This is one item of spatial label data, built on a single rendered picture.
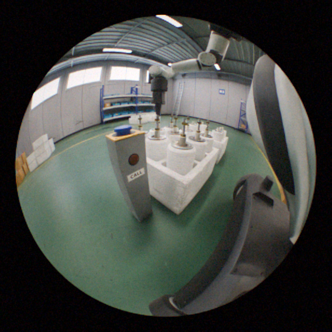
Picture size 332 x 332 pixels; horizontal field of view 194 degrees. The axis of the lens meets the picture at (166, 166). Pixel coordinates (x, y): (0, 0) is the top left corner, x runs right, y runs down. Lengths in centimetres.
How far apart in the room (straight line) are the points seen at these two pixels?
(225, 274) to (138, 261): 26
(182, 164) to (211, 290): 34
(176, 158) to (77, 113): 521
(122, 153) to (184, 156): 18
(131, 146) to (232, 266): 30
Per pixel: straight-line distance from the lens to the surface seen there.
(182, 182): 27
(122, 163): 20
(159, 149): 35
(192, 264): 37
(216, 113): 676
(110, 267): 41
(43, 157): 266
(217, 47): 54
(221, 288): 21
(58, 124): 548
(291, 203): 16
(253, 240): 25
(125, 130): 20
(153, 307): 28
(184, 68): 53
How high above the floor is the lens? 36
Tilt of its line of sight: 33 degrees down
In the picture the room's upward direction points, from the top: 2 degrees clockwise
